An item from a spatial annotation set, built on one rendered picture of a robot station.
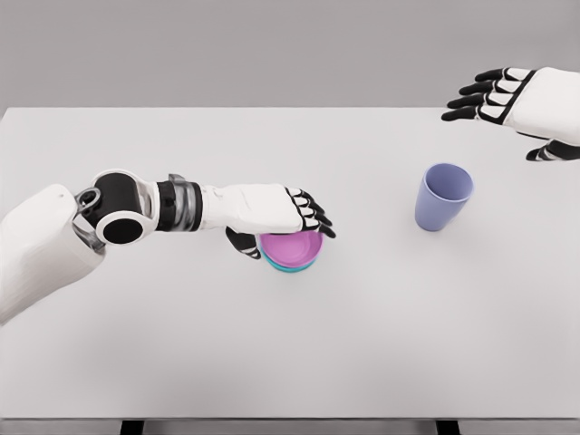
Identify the pink bowl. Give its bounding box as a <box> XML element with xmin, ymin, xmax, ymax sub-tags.
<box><xmin>256</xmin><ymin>229</ymin><xmax>325</xmax><ymax>270</ymax></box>

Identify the lavender blue cup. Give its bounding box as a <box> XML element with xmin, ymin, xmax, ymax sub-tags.
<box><xmin>414</xmin><ymin>163</ymin><xmax>474</xmax><ymax>234</ymax></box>

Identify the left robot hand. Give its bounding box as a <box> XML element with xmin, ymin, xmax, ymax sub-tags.
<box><xmin>225</xmin><ymin>183</ymin><xmax>337</xmax><ymax>262</ymax></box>

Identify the teal bowl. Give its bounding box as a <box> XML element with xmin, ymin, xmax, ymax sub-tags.
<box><xmin>261</xmin><ymin>251</ymin><xmax>324</xmax><ymax>276</ymax></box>

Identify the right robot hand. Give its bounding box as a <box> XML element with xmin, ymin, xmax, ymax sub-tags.
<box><xmin>440</xmin><ymin>66</ymin><xmax>580</xmax><ymax>162</ymax></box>

